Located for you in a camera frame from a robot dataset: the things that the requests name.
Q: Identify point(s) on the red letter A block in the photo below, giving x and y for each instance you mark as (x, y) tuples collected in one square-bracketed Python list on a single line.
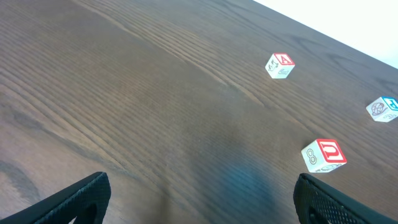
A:
[(279, 65)]

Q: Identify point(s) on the blue letter P block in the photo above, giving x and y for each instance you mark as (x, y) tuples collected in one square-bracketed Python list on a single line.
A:
[(384, 109)]

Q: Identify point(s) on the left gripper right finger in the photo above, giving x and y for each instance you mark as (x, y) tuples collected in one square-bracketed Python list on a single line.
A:
[(318, 203)]

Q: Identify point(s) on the red letter U block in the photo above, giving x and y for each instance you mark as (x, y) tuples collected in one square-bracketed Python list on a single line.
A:
[(323, 155)]

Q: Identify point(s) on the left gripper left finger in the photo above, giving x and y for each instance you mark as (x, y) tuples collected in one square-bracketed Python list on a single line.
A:
[(85, 201)]

